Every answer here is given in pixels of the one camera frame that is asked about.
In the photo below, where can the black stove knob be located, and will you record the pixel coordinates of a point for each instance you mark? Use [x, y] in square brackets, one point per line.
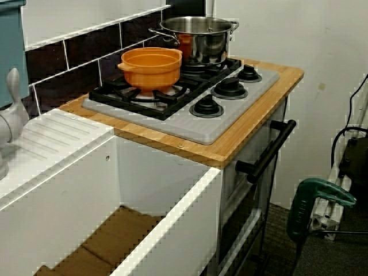
[230, 86]
[248, 73]
[207, 106]

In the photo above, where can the green clamp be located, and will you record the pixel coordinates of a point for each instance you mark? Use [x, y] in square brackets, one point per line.
[299, 210]

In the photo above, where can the white oven door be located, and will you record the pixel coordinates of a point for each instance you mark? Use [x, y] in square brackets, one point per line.
[244, 224]

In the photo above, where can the black burner grate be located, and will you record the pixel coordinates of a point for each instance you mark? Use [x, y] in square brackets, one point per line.
[99, 93]
[230, 64]

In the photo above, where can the teal cabinet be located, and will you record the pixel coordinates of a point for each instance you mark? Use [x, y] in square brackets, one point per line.
[11, 43]

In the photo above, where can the aluminium frame rail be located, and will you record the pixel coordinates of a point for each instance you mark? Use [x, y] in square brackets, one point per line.
[327, 221]

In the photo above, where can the grey toy stove top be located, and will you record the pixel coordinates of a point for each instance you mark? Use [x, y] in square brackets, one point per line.
[187, 126]

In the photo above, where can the white toy sink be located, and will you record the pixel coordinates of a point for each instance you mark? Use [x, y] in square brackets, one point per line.
[72, 184]

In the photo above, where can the brown mat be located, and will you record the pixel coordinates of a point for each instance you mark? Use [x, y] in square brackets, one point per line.
[120, 230]

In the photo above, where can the stainless steel pot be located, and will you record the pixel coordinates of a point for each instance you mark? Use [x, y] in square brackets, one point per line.
[207, 46]

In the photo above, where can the wooden countertop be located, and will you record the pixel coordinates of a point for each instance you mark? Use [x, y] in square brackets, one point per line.
[230, 149]

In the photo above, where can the black box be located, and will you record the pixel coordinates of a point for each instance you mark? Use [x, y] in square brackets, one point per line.
[356, 155]

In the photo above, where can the grey toy faucet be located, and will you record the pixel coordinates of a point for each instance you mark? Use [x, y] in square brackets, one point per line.
[14, 109]

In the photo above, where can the orange plastic pot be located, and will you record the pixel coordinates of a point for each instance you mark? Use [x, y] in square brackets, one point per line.
[149, 74]

